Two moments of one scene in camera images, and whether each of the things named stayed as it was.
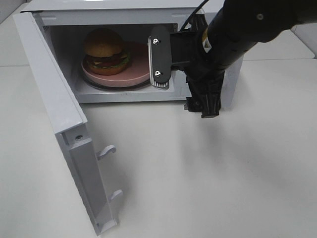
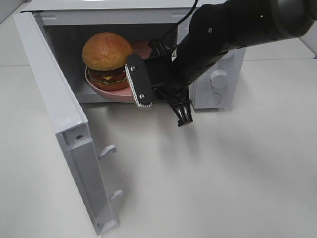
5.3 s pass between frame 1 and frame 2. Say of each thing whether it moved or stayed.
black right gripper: moved
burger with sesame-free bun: moved
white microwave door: stayed
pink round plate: moved
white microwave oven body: stayed
